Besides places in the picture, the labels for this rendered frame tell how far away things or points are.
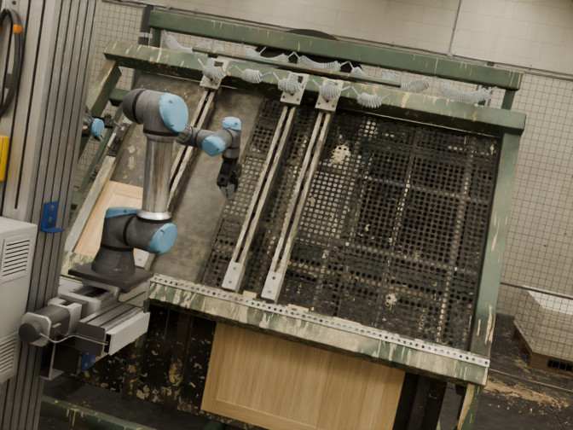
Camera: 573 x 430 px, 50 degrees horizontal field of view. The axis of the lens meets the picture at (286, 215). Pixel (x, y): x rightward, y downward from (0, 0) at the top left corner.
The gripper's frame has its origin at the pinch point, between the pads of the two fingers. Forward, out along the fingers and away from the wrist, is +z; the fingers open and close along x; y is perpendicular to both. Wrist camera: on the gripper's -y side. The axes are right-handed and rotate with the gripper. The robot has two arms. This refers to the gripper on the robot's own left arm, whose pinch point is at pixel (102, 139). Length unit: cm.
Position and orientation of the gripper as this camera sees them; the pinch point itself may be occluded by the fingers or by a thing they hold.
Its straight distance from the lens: 316.2
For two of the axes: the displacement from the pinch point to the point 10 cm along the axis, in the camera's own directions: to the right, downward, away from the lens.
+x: 0.7, 8.9, -4.5
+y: -9.9, 1.0, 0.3
